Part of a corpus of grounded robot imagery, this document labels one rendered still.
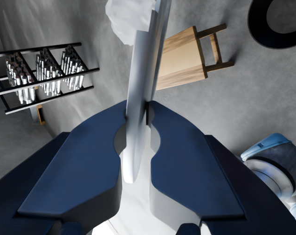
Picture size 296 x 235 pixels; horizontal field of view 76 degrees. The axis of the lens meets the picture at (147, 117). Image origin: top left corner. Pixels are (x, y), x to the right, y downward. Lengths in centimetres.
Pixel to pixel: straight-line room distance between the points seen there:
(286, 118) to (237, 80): 32
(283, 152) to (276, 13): 74
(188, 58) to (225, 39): 34
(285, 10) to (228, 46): 29
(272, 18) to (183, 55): 44
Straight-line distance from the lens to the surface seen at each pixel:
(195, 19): 132
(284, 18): 114
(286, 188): 53
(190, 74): 96
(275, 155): 54
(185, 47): 95
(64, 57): 229
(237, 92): 125
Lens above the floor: 111
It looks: 38 degrees down
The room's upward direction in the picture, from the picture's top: 117 degrees counter-clockwise
